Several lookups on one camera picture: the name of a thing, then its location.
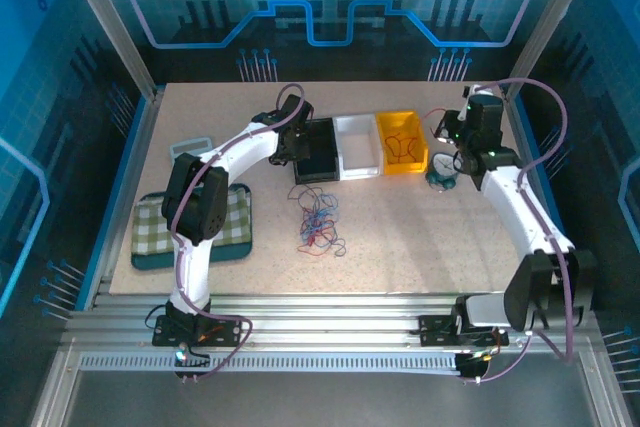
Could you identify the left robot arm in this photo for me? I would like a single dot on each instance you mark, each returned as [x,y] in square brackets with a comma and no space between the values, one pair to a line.
[250,147]

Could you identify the aluminium frame post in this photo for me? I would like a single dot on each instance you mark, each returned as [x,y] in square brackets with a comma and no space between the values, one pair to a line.
[547,22]
[107,22]

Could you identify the yellow plastic bin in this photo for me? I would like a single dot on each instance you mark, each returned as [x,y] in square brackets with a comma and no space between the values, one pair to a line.
[400,119]

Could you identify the aluminium table side rail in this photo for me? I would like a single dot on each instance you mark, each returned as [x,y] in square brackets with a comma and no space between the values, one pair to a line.
[137,167]
[535,147]

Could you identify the grey metal bench panel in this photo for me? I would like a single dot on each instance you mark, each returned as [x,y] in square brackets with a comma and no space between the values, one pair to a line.
[325,402]

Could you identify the grey pocket calculator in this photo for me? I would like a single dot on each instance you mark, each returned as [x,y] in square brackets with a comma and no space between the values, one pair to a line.
[180,149]

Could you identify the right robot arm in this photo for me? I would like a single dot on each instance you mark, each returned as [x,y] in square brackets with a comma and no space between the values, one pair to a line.
[520,217]

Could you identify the teal plastic tray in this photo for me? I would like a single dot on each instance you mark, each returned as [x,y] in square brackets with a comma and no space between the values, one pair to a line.
[150,262]

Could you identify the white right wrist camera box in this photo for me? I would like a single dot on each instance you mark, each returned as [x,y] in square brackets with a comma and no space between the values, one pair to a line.
[472,91]

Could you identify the teal alarm clock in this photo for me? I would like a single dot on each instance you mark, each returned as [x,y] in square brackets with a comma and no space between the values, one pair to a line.
[442,167]

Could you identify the black plastic bin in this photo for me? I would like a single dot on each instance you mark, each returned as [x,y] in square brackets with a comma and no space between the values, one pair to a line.
[315,162]

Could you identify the green checkered cloth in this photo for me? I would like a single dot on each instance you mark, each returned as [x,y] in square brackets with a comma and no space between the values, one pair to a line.
[145,227]

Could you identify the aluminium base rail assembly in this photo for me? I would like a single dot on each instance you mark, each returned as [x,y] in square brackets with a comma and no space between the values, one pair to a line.
[325,319]

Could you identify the white plastic bin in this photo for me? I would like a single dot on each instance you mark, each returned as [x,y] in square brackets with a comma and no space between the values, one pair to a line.
[357,147]

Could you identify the small controller board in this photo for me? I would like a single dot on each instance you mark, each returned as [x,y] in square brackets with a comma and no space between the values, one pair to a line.
[475,367]
[192,359]

